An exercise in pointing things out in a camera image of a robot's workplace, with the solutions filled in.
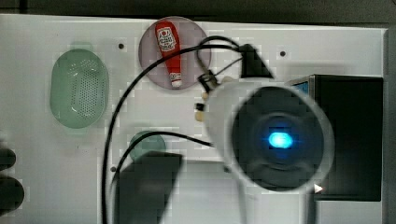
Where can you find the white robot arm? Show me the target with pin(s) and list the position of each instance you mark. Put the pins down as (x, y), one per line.
(276, 146)

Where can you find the black toaster oven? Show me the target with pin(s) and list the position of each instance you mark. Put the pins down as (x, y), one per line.
(354, 106)

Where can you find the green metal mug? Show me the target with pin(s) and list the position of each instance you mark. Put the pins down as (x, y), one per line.
(151, 143)

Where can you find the grey round plate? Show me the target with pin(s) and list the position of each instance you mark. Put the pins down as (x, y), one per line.
(190, 35)

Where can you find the red plush ketchup bottle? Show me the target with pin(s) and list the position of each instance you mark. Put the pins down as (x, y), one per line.
(168, 43)

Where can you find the green plastic colander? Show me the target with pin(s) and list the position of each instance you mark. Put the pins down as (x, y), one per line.
(79, 86)

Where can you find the black cylinder cup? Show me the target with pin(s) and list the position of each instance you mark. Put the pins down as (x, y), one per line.
(7, 158)

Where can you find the black cylinder container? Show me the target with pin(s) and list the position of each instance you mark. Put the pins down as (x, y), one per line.
(11, 194)

